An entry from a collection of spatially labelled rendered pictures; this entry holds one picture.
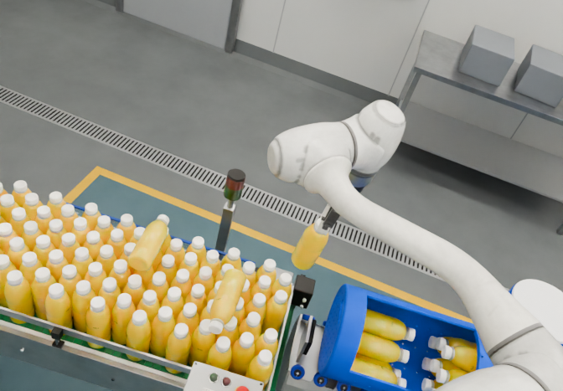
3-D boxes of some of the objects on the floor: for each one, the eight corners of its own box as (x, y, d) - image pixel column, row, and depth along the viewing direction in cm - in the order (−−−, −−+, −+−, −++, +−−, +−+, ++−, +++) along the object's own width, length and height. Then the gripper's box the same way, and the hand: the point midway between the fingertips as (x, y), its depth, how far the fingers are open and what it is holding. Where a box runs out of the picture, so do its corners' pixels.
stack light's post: (198, 362, 254) (233, 212, 182) (191, 359, 254) (223, 208, 182) (201, 354, 257) (236, 204, 185) (193, 352, 257) (225, 201, 185)
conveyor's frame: (226, 510, 210) (271, 419, 151) (-148, 389, 212) (-247, 254, 153) (255, 400, 246) (300, 292, 187) (-65, 297, 248) (-119, 160, 189)
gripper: (361, 206, 112) (328, 256, 131) (374, 155, 123) (343, 208, 141) (329, 193, 112) (302, 245, 131) (346, 143, 123) (317, 198, 141)
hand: (327, 219), depth 133 cm, fingers closed on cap, 4 cm apart
